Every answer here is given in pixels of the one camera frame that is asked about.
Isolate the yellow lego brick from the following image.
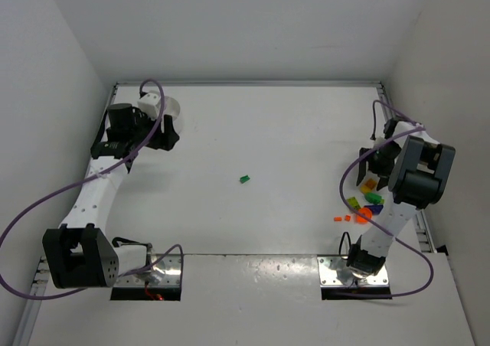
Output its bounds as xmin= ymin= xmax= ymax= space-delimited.
xmin=360 ymin=178 xmax=377 ymax=194

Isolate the lime green lego brick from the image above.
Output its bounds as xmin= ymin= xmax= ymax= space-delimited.
xmin=347 ymin=197 xmax=361 ymax=211

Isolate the small green lego piece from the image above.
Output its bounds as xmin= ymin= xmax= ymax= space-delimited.
xmin=239 ymin=175 xmax=250 ymax=184

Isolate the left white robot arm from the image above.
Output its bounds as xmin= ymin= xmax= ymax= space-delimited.
xmin=42 ymin=96 xmax=180 ymax=289

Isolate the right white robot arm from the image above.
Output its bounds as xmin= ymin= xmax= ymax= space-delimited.
xmin=346 ymin=117 xmax=456 ymax=278

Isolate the dark green lego brick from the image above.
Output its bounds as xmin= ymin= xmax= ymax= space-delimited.
xmin=364 ymin=192 xmax=384 ymax=205

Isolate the blue lego brick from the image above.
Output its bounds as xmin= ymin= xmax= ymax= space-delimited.
xmin=364 ymin=204 xmax=384 ymax=215

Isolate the white divided round container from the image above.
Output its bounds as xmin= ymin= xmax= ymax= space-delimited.
xmin=164 ymin=96 xmax=184 ymax=135

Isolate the orange round lego piece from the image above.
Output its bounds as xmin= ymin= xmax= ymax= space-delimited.
xmin=355 ymin=207 xmax=373 ymax=224

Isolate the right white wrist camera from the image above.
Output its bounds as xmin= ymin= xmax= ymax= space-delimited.
xmin=370 ymin=135 xmax=387 ymax=149

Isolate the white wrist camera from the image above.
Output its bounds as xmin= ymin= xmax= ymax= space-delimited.
xmin=137 ymin=91 xmax=162 ymax=120
xmin=370 ymin=135 xmax=387 ymax=149

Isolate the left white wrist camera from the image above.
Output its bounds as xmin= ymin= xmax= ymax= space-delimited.
xmin=137 ymin=91 xmax=162 ymax=120

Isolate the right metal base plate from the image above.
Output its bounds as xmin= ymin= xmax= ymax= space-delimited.
xmin=317 ymin=256 xmax=390 ymax=289

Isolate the metal base plate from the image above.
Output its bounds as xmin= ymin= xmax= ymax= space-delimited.
xmin=317 ymin=256 xmax=390 ymax=289
xmin=114 ymin=254 xmax=181 ymax=290

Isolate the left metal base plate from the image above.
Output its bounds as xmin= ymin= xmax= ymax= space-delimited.
xmin=114 ymin=254 xmax=181 ymax=290

